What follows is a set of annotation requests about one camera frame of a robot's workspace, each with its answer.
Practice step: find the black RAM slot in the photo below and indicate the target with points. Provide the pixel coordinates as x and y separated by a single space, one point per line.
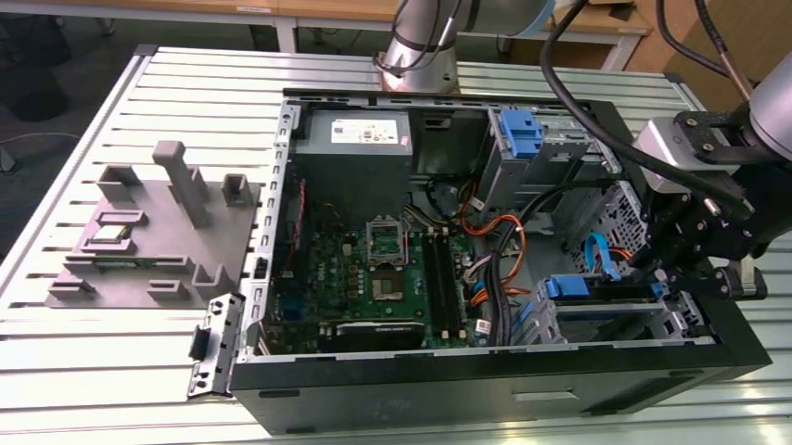
450 283
440 283
434 283

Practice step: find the black office chair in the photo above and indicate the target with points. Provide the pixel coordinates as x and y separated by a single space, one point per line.
32 55

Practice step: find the black PC case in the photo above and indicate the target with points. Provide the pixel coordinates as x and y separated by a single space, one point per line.
434 394

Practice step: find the grey power supply unit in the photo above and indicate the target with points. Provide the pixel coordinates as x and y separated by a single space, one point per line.
359 185

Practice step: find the green RAM stick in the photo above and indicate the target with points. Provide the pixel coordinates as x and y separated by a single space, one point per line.
124 265

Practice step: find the brown cabinet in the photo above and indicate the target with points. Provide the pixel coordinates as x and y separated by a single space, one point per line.
657 60

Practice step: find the metal optical drive cage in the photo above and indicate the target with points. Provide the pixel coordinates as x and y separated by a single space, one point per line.
504 181

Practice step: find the metal disk bay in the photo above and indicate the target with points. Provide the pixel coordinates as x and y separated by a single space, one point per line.
548 324

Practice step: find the blue drive latch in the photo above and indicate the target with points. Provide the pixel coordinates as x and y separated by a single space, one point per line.
523 134

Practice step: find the grey parts rack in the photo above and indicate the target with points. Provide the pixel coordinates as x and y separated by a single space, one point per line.
168 259

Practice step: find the metal rear bracket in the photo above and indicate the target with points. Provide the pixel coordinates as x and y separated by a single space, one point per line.
227 334

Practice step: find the silver CPU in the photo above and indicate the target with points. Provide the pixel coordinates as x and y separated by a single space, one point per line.
110 235

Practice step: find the green motherboard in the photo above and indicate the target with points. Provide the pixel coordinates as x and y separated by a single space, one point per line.
337 278

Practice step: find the hard disk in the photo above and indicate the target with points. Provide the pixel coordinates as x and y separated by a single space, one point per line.
572 287

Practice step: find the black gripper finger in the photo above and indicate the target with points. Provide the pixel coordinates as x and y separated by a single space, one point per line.
694 232
713 280

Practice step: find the CPU socket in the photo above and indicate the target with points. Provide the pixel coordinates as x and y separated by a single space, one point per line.
391 285

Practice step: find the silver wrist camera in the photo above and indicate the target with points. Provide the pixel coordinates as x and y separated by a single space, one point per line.
662 143

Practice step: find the black graphics card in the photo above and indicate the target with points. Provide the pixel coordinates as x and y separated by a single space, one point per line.
372 336

